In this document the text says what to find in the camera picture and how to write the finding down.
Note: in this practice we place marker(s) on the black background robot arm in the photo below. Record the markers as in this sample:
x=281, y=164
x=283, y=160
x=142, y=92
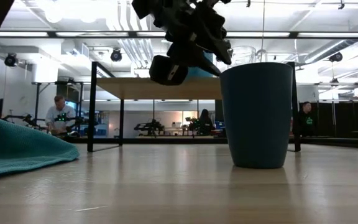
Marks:
x=73, y=121
x=149, y=127
x=26, y=119
x=193, y=124

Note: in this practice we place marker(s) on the dark blue cup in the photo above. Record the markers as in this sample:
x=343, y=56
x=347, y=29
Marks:
x=256, y=118

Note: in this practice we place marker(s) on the person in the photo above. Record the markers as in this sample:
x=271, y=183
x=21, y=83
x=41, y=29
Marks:
x=205, y=123
x=306, y=121
x=59, y=116

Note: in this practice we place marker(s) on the wooden shelf with black legs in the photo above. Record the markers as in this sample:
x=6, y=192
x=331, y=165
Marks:
x=154, y=88

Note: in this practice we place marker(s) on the black metal table frame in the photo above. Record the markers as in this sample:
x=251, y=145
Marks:
x=166, y=140

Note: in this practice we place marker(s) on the black ceiling spotlight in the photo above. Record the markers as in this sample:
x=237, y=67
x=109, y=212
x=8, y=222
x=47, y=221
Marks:
x=116, y=55
x=336, y=57
x=10, y=59

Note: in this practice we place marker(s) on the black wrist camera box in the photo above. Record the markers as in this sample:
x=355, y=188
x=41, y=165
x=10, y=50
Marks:
x=166, y=71

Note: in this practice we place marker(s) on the black background workstation frame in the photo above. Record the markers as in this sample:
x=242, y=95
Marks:
x=37, y=102

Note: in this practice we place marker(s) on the teal cloth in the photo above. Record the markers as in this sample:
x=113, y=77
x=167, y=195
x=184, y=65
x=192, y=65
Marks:
x=17, y=146

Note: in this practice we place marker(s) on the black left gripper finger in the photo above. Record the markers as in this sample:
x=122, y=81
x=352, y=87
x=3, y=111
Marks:
x=213, y=31
x=194, y=57

